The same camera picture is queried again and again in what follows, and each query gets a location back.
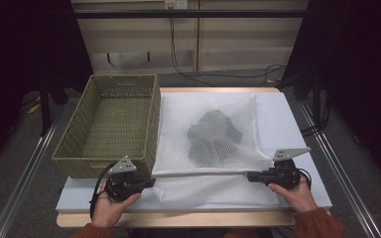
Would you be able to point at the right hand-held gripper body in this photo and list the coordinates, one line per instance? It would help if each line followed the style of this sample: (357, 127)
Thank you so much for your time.
(282, 173)

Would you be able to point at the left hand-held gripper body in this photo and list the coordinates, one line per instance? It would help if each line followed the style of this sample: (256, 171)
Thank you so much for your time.
(122, 185)

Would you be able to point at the white mesh laundry bag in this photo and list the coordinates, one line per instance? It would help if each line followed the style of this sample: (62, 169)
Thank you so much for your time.
(211, 188)

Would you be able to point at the dark cloth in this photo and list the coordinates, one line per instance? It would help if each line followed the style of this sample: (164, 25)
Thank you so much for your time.
(213, 139)

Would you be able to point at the green woven basket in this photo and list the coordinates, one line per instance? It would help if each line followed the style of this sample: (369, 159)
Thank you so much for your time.
(112, 125)

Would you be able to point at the person's right hand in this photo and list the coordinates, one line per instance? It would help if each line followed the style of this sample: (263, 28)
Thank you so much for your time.
(296, 198)

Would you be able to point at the person's left hand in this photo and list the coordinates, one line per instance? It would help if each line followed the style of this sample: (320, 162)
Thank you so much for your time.
(109, 211)

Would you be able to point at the white table cover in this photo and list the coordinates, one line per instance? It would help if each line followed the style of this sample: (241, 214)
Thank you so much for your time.
(294, 125)

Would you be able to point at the person's orange garment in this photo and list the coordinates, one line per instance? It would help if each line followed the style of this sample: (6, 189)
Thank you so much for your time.
(248, 233)

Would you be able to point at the black metal stand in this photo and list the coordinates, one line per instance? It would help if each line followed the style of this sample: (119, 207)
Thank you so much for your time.
(44, 105)
(316, 99)

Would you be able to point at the small yellow object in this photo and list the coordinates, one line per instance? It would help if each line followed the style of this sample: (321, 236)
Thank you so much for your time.
(34, 107)

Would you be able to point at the black curtain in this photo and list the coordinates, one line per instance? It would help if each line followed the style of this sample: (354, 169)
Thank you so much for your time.
(360, 66)
(23, 49)

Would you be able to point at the black horizontal bar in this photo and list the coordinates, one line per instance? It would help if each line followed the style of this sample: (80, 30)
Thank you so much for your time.
(191, 14)

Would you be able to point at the metal floor rail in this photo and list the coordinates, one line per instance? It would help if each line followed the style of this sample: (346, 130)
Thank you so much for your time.
(23, 185)
(344, 178)

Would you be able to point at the white wall outlet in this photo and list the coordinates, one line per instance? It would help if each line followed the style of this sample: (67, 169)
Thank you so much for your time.
(176, 4)

